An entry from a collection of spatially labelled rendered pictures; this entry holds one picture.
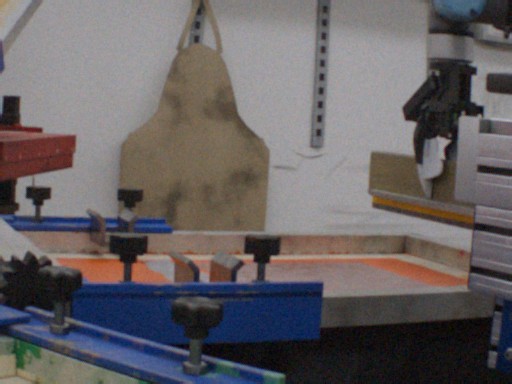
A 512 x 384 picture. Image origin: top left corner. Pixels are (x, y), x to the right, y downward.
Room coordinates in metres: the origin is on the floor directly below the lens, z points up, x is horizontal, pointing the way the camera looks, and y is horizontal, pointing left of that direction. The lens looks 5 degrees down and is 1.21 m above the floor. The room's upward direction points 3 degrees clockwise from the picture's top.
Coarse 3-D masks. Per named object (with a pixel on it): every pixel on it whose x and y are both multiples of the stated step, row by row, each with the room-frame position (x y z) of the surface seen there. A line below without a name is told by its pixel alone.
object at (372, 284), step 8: (328, 280) 1.54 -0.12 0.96; (336, 280) 1.54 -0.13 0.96; (344, 280) 1.55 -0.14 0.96; (352, 280) 1.55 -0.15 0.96; (360, 280) 1.56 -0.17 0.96; (368, 280) 1.56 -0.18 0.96; (376, 280) 1.56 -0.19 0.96; (384, 280) 1.57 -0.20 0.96; (392, 280) 1.57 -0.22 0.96; (400, 280) 1.57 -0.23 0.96; (408, 280) 1.57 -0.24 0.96; (416, 280) 1.58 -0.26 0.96; (424, 280) 1.58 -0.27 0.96; (432, 280) 1.58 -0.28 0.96; (440, 280) 1.59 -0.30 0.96; (448, 280) 1.59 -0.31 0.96; (456, 280) 1.59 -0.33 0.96; (464, 280) 1.60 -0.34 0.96; (328, 288) 1.47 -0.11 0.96; (336, 288) 1.48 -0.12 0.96; (344, 288) 1.48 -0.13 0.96; (352, 288) 1.48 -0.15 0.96; (360, 288) 1.48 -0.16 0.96; (368, 288) 1.49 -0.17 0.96; (376, 288) 1.49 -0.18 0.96; (384, 288) 1.50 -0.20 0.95
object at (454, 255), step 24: (48, 240) 1.63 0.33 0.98; (72, 240) 1.65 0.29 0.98; (168, 240) 1.71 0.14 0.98; (192, 240) 1.73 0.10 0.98; (216, 240) 1.74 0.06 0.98; (240, 240) 1.76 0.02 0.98; (288, 240) 1.79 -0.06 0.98; (312, 240) 1.81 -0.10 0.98; (336, 240) 1.83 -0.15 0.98; (360, 240) 1.85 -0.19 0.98; (384, 240) 1.87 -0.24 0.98; (408, 240) 1.88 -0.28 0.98; (432, 240) 1.82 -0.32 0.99; (456, 264) 1.72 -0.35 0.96; (408, 288) 1.30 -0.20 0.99; (432, 288) 1.30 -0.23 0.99; (456, 288) 1.31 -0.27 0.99; (336, 312) 1.22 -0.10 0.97; (360, 312) 1.23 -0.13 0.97; (384, 312) 1.25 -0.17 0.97; (408, 312) 1.26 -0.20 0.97; (432, 312) 1.27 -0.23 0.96; (456, 312) 1.29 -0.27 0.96; (480, 312) 1.31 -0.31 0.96
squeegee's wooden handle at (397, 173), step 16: (384, 160) 1.75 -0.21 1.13; (400, 160) 1.70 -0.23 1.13; (448, 160) 1.57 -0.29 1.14; (384, 176) 1.74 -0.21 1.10; (400, 176) 1.69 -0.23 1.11; (416, 176) 1.65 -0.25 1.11; (448, 176) 1.56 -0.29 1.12; (368, 192) 1.79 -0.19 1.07; (400, 192) 1.69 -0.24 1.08; (416, 192) 1.64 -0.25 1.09; (432, 192) 1.60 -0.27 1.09; (448, 192) 1.55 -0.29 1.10
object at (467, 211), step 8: (376, 192) 1.74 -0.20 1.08; (384, 192) 1.71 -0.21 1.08; (400, 200) 1.66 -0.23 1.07; (408, 200) 1.64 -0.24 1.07; (416, 200) 1.62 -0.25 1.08; (424, 200) 1.60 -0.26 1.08; (432, 200) 1.59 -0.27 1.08; (440, 208) 1.55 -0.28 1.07; (448, 208) 1.53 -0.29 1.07; (456, 208) 1.51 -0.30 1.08; (464, 208) 1.49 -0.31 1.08; (472, 208) 1.48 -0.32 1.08; (472, 216) 1.47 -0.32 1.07
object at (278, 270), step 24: (72, 264) 1.54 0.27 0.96; (96, 264) 1.55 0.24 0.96; (120, 264) 1.57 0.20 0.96; (144, 264) 1.59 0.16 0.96; (288, 264) 1.68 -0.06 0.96; (312, 264) 1.70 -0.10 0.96; (336, 264) 1.71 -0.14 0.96; (360, 264) 1.72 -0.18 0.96; (384, 264) 1.74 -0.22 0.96; (408, 264) 1.75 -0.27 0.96
